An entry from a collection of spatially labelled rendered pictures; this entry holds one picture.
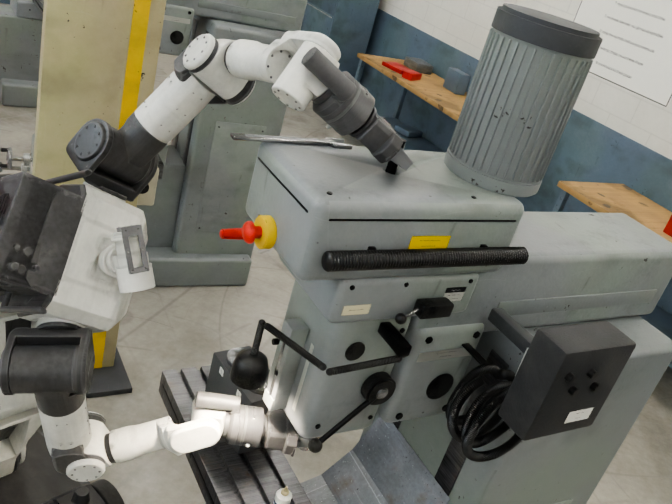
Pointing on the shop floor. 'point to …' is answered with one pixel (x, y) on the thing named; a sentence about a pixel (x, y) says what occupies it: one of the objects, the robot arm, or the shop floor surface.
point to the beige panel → (93, 105)
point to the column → (531, 493)
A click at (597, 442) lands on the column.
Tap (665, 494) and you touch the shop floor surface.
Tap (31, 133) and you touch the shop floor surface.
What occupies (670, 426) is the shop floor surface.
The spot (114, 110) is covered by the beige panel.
